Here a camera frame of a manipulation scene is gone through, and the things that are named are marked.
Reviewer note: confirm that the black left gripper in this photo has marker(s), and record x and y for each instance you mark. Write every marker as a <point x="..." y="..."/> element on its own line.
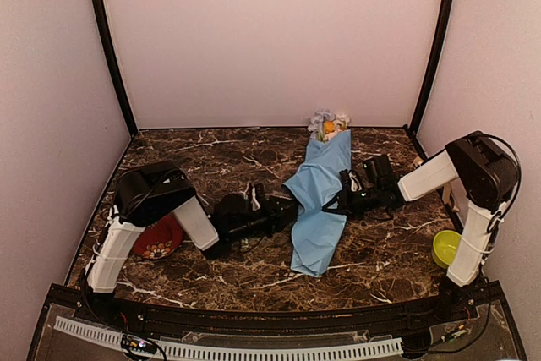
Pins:
<point x="276" y="216"/>

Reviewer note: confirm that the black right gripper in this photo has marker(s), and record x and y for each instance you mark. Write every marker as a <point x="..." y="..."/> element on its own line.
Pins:
<point x="345" y="205"/>

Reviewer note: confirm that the blue wrapping paper sheet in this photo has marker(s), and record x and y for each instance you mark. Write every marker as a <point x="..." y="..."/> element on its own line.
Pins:
<point x="316" y="233"/>

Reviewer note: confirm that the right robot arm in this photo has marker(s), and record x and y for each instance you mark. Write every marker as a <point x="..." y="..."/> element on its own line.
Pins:
<point x="479" y="172"/>

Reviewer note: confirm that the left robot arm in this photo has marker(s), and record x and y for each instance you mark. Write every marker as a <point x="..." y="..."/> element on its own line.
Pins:
<point x="146" y="195"/>

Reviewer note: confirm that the beige satin ribbon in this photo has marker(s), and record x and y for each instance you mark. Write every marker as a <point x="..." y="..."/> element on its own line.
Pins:
<point x="447" y="195"/>

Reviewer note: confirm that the yellow-green bowl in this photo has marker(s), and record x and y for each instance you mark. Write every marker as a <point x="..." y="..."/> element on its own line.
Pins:
<point x="444" y="247"/>

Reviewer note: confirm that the red floral plate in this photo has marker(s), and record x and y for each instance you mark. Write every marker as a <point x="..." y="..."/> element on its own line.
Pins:
<point x="159" y="240"/>

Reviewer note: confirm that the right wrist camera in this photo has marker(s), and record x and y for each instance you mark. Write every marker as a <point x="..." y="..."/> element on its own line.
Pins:
<point x="352" y="182"/>

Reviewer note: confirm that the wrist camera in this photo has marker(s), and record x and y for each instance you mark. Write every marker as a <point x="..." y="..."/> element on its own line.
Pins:
<point x="352" y="182"/>
<point x="255" y="196"/>

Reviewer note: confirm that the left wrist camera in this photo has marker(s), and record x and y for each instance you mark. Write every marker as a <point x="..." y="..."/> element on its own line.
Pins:
<point x="255" y="196"/>

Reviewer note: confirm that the black front frame rail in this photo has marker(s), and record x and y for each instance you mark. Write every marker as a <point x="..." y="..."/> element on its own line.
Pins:
<point x="407" y="318"/>

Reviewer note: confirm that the black right corner post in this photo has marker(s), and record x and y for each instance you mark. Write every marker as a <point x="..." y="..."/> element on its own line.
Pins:
<point x="436" y="49"/>

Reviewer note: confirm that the black corner post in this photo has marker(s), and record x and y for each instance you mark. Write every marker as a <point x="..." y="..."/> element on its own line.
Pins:
<point x="113" y="66"/>
<point x="436" y="49"/>

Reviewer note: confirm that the white slotted cable duct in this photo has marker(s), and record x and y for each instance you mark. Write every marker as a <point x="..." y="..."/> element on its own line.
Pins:
<point x="228" y="347"/>

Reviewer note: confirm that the black left corner post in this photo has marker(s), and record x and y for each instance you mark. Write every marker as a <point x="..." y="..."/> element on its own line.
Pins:
<point x="113" y="66"/>

